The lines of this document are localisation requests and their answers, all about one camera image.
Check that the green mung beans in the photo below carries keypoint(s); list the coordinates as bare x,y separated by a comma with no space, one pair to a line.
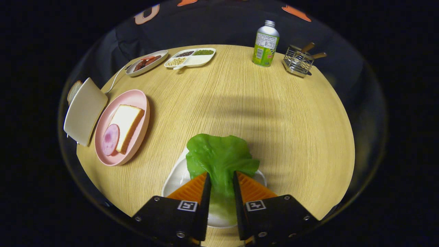
203,52

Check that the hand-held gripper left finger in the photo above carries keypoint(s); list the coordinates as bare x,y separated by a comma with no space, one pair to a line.
205,206

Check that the green lettuce leaf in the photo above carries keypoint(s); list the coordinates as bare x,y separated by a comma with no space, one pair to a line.
219,157

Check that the dark red beans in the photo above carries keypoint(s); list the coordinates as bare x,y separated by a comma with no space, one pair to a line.
185,54

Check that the black backdrop cloth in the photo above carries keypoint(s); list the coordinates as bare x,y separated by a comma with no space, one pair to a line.
223,27

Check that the white lettuce plate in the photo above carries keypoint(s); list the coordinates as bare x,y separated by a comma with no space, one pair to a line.
175,181

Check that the green drink bottle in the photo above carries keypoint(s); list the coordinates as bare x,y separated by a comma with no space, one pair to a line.
264,48

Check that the toasted bread slice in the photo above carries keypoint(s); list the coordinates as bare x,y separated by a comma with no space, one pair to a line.
73,91

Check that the pink plate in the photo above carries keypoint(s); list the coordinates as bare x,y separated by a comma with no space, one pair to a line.
137,99

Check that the pink ham slice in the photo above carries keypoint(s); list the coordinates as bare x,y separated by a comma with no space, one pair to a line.
110,139

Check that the white divided dish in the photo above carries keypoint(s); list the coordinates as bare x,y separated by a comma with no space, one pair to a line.
195,61

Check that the small red sausage slice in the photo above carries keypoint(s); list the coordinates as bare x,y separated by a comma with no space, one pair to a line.
147,58

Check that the white toaster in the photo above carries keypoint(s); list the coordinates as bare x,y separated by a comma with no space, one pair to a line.
84,109

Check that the brown meat piece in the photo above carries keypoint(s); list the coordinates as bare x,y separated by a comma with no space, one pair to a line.
153,60
140,66

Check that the white bread slice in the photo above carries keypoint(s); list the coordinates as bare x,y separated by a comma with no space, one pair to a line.
125,120

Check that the white round plate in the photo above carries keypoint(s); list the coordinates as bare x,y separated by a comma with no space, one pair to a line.
163,54

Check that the yellow soybeans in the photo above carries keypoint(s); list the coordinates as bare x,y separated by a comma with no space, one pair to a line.
176,61

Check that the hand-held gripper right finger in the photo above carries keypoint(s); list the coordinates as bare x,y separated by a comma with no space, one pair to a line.
239,206

